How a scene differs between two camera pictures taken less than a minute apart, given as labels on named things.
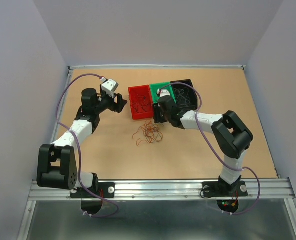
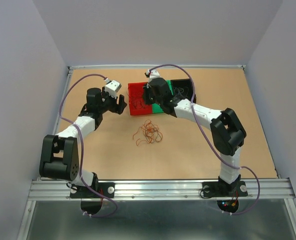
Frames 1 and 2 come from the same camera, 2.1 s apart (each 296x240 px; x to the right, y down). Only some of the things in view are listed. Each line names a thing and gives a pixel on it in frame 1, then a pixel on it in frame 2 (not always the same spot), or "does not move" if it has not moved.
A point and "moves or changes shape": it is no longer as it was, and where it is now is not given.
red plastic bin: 141,102 moves or changes shape
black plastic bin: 186,96 does not move
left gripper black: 115,107 does not move
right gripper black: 156,116 → 146,89
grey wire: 182,93 does not move
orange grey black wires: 151,132 does not move
